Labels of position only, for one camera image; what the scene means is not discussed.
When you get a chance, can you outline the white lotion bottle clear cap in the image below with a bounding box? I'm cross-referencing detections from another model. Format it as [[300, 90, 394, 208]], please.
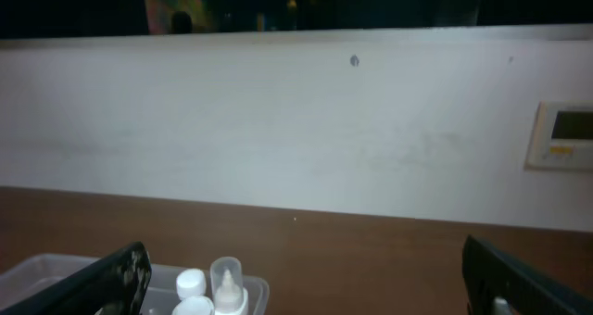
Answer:
[[209, 257, 248, 315]]

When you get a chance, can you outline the orange tube white cap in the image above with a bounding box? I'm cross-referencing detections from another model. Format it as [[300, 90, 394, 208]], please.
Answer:
[[171, 296, 214, 315]]

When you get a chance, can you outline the dark syrup bottle white cap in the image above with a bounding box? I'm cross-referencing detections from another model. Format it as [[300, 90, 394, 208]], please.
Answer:
[[175, 269, 207, 300]]

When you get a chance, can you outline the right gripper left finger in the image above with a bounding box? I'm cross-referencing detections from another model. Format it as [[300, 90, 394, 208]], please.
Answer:
[[1, 242, 152, 315]]

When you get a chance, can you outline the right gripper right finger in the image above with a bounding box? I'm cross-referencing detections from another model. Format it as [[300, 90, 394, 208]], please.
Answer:
[[462, 235, 592, 315]]

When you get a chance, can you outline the clear plastic container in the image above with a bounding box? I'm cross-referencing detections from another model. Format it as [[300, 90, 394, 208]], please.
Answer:
[[1, 254, 270, 315]]

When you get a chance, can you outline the white wall control panel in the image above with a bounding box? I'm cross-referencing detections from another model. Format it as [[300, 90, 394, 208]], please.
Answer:
[[525, 102, 592, 171]]

